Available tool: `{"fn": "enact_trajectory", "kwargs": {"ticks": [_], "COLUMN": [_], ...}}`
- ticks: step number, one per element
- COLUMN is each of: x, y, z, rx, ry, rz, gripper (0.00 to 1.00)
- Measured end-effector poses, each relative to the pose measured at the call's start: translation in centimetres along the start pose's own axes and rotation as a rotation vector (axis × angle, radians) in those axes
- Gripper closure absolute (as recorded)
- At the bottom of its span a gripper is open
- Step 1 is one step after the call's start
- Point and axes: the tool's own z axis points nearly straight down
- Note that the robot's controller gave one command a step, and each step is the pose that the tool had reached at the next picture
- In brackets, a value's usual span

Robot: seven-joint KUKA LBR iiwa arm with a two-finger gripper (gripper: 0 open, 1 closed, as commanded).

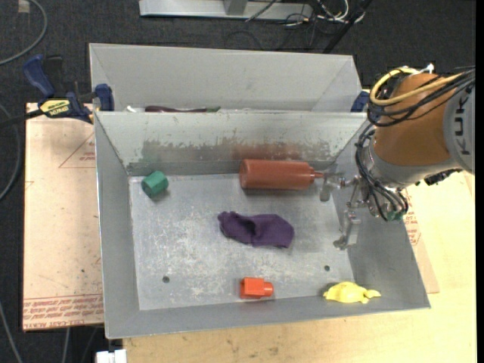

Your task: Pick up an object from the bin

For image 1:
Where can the grey metal bin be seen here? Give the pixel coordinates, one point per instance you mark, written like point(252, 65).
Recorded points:
point(227, 248)

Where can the red-brown squeeze bottle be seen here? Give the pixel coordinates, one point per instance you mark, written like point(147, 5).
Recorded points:
point(276, 174)

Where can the orange-red plastic block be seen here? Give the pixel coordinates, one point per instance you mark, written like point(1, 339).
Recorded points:
point(253, 287)

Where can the brown cardboard board red print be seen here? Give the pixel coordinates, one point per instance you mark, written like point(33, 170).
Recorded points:
point(60, 218)

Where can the yellow soft toy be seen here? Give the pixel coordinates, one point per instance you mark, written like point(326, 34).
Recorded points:
point(346, 292)

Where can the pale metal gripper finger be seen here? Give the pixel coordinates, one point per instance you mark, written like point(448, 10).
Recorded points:
point(328, 187)
point(349, 227)

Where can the green plastic cup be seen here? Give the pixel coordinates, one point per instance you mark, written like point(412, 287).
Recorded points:
point(155, 183)

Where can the purple cloth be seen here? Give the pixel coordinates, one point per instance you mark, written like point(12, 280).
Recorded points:
point(261, 229)

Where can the black cylinder on white bracket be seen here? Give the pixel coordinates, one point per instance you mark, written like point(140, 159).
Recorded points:
point(440, 177)

